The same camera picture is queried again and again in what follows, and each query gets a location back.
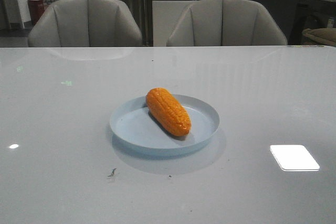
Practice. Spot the orange toy corn cob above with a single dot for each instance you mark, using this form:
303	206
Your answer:
167	110

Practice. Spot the dark side table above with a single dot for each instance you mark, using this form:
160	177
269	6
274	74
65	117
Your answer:
311	14

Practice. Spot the beige upholstered chair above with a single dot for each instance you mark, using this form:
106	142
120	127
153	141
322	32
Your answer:
226	23
86	23

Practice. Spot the red bin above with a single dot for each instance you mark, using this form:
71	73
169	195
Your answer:
36	9

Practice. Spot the right beige upholstered chair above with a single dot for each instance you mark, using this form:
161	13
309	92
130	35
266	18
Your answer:
226	23

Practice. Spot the light blue round plate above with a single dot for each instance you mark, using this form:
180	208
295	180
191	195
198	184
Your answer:
137	128

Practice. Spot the left beige upholstered chair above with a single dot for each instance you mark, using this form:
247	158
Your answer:
86	23

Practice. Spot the tan cushion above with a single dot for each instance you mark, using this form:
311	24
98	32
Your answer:
321	36

